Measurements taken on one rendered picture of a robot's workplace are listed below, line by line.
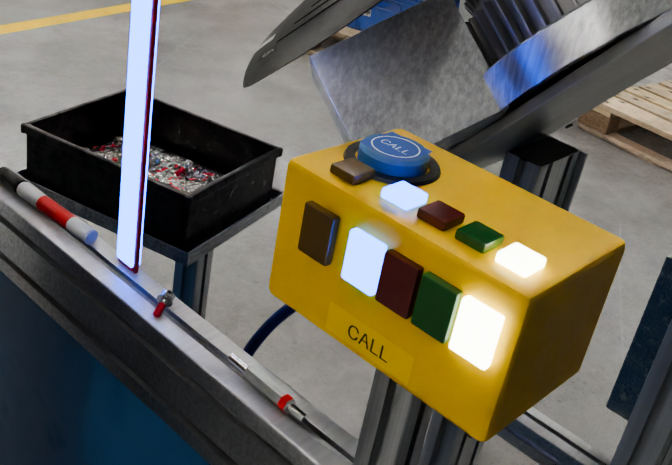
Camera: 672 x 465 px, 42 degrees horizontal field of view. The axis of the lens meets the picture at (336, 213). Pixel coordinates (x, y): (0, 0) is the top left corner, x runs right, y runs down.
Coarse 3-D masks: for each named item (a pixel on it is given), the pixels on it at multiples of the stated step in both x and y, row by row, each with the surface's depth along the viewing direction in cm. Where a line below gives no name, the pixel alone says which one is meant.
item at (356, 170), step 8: (344, 160) 47; (352, 160) 47; (336, 168) 46; (344, 168) 46; (352, 168) 46; (360, 168) 46; (368, 168) 46; (344, 176) 46; (352, 176) 46; (360, 176) 46; (368, 176) 46; (352, 184) 46
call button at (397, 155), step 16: (368, 144) 48; (384, 144) 49; (400, 144) 49; (416, 144) 49; (368, 160) 48; (384, 160) 47; (400, 160) 47; (416, 160) 47; (400, 176) 47; (416, 176) 48
